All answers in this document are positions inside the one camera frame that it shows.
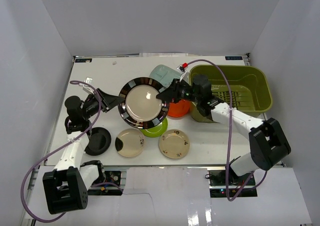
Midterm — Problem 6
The lime green round plate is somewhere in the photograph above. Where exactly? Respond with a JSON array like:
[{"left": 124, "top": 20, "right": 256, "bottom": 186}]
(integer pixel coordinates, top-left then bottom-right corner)
[{"left": 140, "top": 118, "right": 168, "bottom": 138}]

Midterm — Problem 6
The black round plate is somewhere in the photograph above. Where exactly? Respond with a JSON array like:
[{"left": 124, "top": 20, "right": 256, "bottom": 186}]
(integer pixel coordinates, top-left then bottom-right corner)
[{"left": 85, "top": 127, "right": 112, "bottom": 156}]

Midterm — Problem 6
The cream plate with black patch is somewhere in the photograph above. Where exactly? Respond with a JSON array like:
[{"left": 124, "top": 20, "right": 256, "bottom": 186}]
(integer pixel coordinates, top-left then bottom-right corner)
[{"left": 115, "top": 129, "right": 146, "bottom": 158}]

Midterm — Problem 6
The left blue table label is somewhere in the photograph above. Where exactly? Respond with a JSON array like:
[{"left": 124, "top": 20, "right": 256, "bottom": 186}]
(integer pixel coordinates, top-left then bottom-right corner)
[{"left": 74, "top": 58, "right": 92, "bottom": 63}]

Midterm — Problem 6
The light blue rectangular dish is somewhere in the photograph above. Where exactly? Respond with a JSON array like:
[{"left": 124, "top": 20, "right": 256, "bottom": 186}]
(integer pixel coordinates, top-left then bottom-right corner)
[{"left": 149, "top": 65, "right": 189, "bottom": 88}]

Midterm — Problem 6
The blue table label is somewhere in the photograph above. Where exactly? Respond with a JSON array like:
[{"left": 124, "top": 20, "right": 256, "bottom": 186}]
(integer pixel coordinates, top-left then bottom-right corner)
[
  {"left": 74, "top": 58, "right": 92, "bottom": 63},
  {"left": 225, "top": 56, "right": 243, "bottom": 61}
]

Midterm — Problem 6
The cream floral plate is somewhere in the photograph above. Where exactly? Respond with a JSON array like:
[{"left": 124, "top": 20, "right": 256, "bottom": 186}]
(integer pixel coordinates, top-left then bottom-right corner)
[{"left": 158, "top": 129, "right": 191, "bottom": 160}]

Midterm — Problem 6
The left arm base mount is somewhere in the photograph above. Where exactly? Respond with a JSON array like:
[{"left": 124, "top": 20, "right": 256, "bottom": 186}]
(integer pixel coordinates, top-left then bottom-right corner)
[{"left": 88, "top": 170, "right": 124, "bottom": 196}]

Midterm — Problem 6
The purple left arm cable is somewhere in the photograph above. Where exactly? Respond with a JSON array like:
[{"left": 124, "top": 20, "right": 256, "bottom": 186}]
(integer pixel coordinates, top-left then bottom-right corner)
[{"left": 19, "top": 80, "right": 124, "bottom": 223}]

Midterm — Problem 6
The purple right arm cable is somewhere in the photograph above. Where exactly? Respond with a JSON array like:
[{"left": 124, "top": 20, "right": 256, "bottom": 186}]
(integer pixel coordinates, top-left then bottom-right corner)
[{"left": 184, "top": 59, "right": 268, "bottom": 201}]

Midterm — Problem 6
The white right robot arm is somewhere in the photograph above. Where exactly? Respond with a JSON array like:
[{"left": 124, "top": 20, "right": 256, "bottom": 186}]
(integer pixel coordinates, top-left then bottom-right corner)
[{"left": 156, "top": 75, "right": 292, "bottom": 185}]

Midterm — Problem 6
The olive green plastic bin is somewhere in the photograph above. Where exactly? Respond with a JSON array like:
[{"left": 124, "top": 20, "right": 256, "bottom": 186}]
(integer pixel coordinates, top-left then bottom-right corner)
[{"left": 189, "top": 65, "right": 273, "bottom": 117}]

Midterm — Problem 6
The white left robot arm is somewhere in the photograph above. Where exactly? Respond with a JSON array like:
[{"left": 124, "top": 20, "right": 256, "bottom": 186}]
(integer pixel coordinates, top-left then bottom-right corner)
[{"left": 42, "top": 89, "right": 124, "bottom": 214}]

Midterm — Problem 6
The right blue table label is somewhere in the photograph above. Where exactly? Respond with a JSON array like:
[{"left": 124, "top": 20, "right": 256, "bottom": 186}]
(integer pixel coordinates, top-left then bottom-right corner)
[{"left": 225, "top": 56, "right": 243, "bottom": 61}]

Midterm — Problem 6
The orange round plate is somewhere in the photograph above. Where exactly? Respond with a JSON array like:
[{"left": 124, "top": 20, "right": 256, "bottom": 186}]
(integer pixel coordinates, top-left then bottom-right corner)
[{"left": 167, "top": 100, "right": 190, "bottom": 118}]

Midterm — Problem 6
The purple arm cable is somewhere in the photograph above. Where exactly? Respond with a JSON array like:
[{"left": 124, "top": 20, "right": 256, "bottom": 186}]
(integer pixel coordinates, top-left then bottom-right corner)
[
  {"left": 184, "top": 59, "right": 268, "bottom": 201},
  {"left": 19, "top": 80, "right": 124, "bottom": 223}
]

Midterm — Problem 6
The brown striped rim plate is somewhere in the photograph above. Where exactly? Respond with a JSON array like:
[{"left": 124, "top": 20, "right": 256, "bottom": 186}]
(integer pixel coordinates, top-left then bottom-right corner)
[{"left": 118, "top": 77, "right": 170, "bottom": 129}]

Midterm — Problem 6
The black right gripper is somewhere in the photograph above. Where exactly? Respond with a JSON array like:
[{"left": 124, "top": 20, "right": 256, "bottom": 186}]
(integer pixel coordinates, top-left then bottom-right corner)
[{"left": 156, "top": 79, "right": 201, "bottom": 104}]

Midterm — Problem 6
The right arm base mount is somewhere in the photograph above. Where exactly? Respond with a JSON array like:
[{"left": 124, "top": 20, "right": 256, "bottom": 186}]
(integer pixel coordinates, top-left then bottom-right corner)
[{"left": 204, "top": 170, "right": 258, "bottom": 198}]

